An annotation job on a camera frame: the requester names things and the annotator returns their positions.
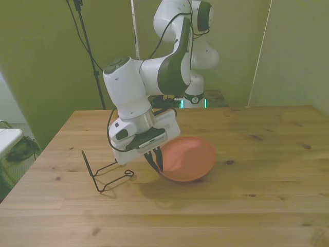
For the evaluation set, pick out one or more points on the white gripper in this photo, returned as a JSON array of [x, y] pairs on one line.
[[123, 157]]

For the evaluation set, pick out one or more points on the orange plastic bowl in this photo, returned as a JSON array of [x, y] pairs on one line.
[[190, 159]]

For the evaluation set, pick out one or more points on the brown robot mounting stand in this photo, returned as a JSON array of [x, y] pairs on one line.
[[216, 99]]

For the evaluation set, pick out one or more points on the black tripod stand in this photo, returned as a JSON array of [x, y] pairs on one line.
[[96, 73]]

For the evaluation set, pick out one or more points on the white vertical strip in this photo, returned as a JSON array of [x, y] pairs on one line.
[[136, 31]]

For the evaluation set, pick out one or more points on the dark green bag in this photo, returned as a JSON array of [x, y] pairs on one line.
[[19, 151]]

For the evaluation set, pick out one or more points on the white side table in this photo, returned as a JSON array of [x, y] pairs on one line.
[[7, 139]]

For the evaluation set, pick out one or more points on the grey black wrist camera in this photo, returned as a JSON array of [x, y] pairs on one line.
[[151, 141]]

